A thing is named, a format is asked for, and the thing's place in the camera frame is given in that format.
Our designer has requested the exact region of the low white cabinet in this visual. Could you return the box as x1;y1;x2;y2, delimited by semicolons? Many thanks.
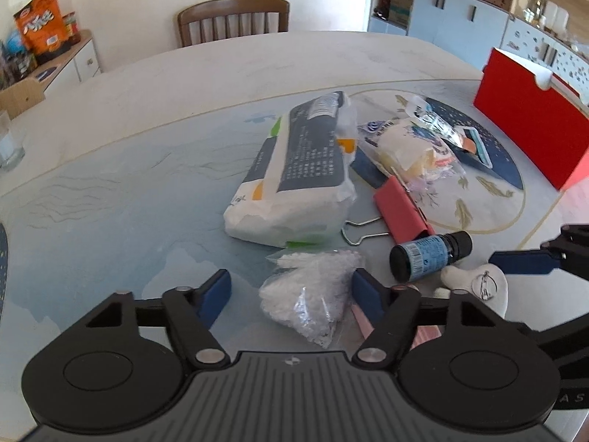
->
28;30;102;98

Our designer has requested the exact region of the brown slatted wooden chair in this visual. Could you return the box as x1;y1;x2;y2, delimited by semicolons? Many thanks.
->
177;0;290;49

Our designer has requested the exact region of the glass cup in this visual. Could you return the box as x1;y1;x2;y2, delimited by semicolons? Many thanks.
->
0;109;27;170

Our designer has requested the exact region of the pink card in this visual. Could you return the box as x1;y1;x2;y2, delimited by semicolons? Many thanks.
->
352;305;442;350

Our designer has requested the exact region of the white figure brooch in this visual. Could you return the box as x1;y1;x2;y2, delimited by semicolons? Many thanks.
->
439;262;508;319

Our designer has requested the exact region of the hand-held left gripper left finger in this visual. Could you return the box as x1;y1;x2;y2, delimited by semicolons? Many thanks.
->
84;268;232;370

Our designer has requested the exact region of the dark jar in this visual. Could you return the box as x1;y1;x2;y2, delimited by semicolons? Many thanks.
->
62;11;82;46

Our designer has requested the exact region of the red cardboard box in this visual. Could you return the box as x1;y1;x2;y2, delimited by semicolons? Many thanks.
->
474;47;589;192

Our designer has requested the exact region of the crumpled clear plastic packet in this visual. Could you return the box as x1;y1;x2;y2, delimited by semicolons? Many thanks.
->
395;94;462;140

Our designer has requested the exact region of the white wall cabinet unit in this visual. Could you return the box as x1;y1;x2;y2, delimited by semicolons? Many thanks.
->
367;0;589;104

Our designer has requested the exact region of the round feather print placemat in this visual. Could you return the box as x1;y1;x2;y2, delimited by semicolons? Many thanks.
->
347;84;528;235

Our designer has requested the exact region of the red binder clip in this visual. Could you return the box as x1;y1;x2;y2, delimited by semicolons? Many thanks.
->
341;177;437;246

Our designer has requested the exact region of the glass jar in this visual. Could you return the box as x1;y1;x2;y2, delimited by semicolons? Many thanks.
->
525;0;546;25

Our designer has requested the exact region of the clear packet of yellow cake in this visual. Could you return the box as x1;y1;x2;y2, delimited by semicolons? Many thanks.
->
356;117;466;186

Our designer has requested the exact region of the orange snack bag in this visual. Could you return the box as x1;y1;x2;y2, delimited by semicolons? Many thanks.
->
13;0;71;54

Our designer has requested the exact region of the blue packet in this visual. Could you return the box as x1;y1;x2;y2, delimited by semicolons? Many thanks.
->
3;28;33;59

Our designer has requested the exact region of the dark bottle with blue label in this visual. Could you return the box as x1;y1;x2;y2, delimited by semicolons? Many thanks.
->
389;231;474;283

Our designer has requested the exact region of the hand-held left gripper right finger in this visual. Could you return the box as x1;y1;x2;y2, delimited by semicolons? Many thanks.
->
350;268;506;372

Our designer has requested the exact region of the teal and orange card packet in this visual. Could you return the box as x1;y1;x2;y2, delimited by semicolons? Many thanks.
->
453;124;494;169

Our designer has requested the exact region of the white canister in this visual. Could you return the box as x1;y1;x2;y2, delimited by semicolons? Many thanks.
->
545;2;571;34

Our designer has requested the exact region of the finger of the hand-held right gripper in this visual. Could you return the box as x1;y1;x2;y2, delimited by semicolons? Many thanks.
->
489;223;589;283
508;305;589;368

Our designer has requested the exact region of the small cardboard box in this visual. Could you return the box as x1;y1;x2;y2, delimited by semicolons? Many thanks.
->
389;0;416;27

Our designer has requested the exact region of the blue white printed table mat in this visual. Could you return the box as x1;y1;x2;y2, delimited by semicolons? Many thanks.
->
0;78;589;442

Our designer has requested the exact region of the white tissue pack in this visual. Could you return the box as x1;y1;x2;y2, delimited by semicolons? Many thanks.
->
223;91;359;248

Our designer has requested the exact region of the clear bag of white beads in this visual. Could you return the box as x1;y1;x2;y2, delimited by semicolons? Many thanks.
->
258;249;367;350

